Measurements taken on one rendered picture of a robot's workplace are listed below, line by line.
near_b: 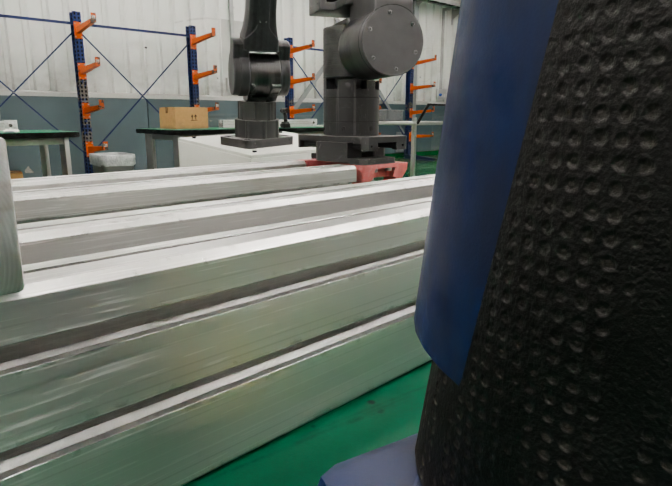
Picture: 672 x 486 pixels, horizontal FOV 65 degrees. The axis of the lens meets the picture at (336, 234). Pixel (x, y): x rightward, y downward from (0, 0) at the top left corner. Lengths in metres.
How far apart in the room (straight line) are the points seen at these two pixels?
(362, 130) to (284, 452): 0.37
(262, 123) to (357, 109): 0.49
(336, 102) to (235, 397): 0.38
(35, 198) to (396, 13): 0.31
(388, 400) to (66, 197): 0.23
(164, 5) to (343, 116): 8.38
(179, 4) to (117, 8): 0.95
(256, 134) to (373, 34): 0.57
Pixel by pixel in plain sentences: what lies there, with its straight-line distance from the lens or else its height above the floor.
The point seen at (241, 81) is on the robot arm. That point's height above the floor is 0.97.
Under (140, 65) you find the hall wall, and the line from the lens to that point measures 8.59.
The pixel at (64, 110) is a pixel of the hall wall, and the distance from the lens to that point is 8.19.
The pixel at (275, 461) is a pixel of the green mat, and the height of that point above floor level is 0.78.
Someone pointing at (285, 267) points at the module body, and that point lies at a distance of 0.21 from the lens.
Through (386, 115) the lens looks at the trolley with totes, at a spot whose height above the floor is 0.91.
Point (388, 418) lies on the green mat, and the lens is 0.25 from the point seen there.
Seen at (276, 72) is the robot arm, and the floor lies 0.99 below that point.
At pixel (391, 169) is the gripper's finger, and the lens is 0.54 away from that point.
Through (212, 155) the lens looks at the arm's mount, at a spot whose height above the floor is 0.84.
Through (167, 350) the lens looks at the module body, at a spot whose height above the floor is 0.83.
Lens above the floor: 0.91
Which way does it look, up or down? 13 degrees down
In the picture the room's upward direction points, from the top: straight up
